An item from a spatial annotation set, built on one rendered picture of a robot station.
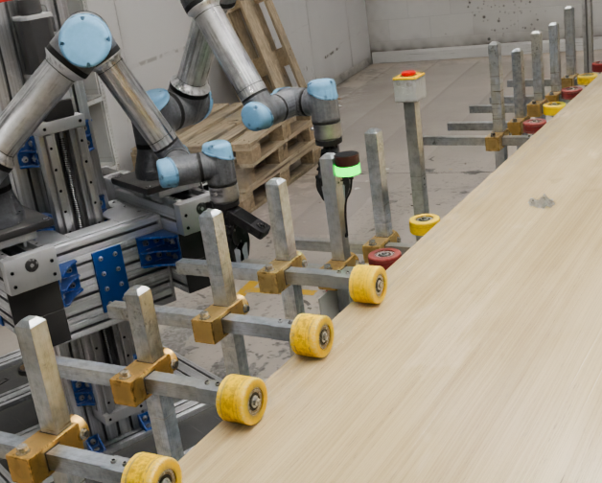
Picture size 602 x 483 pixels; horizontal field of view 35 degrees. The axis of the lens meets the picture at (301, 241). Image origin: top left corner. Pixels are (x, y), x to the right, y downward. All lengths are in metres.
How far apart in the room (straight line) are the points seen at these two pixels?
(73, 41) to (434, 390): 1.17
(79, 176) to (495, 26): 7.67
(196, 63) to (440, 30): 7.57
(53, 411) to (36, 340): 0.12
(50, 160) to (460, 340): 1.31
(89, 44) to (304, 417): 1.07
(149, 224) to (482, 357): 1.25
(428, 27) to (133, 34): 4.53
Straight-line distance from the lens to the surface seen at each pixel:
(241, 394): 1.58
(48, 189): 2.70
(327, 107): 2.46
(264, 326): 1.84
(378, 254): 2.27
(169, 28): 6.72
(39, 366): 1.53
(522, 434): 1.53
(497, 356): 1.76
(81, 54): 2.27
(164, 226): 2.69
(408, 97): 2.69
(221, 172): 2.38
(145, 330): 1.72
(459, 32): 10.11
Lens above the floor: 1.71
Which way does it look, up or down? 19 degrees down
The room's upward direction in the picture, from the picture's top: 8 degrees counter-clockwise
